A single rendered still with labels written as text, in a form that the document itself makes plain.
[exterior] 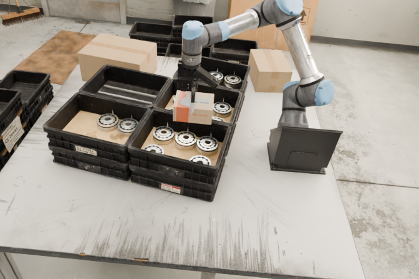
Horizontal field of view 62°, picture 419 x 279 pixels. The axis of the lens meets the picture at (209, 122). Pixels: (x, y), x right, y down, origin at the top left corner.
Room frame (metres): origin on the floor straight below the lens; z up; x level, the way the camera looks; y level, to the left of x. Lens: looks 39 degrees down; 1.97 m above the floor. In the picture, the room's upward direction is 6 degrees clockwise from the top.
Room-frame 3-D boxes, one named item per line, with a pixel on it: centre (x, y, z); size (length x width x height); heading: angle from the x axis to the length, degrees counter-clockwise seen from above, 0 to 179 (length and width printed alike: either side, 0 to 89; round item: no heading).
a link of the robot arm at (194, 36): (1.19, 0.09, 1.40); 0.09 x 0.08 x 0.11; 131
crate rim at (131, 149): (1.17, 0.12, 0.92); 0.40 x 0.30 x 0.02; 80
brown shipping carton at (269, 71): (2.10, -0.36, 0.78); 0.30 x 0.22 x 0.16; 9
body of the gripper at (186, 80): (1.19, 0.10, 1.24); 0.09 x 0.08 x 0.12; 90
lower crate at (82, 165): (1.25, 0.51, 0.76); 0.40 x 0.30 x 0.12; 80
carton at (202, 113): (1.19, 0.07, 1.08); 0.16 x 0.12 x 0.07; 90
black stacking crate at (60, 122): (1.25, 0.51, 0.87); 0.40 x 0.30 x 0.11; 80
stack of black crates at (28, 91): (2.04, 1.39, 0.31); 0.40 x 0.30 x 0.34; 0
